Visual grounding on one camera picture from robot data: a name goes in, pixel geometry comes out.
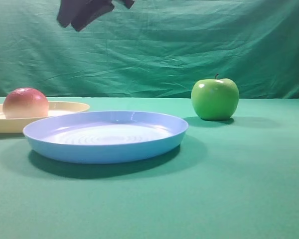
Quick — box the red and cream peach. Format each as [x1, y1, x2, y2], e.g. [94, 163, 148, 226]
[2, 88, 49, 119]

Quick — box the green apple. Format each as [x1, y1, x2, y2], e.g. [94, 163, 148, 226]
[191, 75, 240, 121]

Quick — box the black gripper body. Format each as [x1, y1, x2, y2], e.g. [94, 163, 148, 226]
[111, 0, 135, 9]

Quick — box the green table cloth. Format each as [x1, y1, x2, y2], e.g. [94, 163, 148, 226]
[0, 98, 299, 239]

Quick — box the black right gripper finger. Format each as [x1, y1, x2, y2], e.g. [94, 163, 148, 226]
[71, 0, 114, 32]

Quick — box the green backdrop cloth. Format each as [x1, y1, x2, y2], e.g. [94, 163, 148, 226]
[0, 0, 299, 99]

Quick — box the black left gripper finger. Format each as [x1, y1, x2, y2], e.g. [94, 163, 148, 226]
[57, 0, 83, 27]

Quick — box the blue plastic plate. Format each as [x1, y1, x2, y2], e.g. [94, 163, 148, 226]
[23, 111, 189, 164]

